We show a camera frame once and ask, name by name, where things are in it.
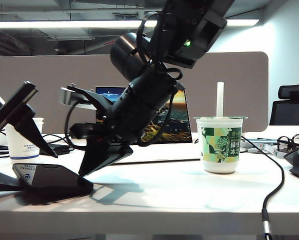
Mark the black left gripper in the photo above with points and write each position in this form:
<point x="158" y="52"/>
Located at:
<point x="14" y="107"/>

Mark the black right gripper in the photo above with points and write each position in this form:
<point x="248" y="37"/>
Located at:
<point x="102" y="135"/>

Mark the black smartphone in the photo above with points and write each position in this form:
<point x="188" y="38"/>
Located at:
<point x="52" y="180"/>

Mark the green white drink cup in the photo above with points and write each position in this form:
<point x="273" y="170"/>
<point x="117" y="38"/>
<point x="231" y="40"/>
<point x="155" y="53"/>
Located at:
<point x="219" y="165"/>

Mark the white drinking straw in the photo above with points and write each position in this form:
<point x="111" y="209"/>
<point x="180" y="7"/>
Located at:
<point x="220" y="100"/>

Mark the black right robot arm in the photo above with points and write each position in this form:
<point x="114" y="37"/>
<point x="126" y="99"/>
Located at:
<point x="144" y="100"/>

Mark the grey desk partition panel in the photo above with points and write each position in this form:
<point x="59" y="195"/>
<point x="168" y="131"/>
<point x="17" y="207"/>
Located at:
<point x="227" y="87"/>

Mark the white paper cup blue logo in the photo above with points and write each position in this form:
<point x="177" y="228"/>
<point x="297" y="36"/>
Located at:
<point x="17" y="147"/>

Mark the black power adapter brick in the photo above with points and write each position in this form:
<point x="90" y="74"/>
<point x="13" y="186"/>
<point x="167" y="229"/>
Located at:
<point x="64" y="149"/>

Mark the plain white paper cup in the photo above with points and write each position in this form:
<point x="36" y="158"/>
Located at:
<point x="38" y="120"/>

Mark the white laptop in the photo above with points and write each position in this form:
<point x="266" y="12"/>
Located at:
<point x="179" y="120"/>

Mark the long ceiling light bar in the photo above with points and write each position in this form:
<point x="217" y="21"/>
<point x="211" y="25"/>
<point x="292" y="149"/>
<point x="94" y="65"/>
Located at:
<point x="64" y="24"/>

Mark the grey blue dongle adapter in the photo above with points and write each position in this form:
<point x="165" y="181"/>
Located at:
<point x="259" y="141"/>

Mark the black eyeglasses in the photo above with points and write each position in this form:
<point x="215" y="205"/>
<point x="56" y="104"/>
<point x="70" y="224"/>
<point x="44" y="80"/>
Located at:
<point x="277" y="143"/>

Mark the black mesh office chair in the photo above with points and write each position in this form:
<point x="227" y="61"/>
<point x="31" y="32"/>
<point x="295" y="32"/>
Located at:
<point x="289" y="112"/>

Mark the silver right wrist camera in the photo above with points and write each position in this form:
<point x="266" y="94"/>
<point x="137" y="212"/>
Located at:
<point x="69" y="97"/>

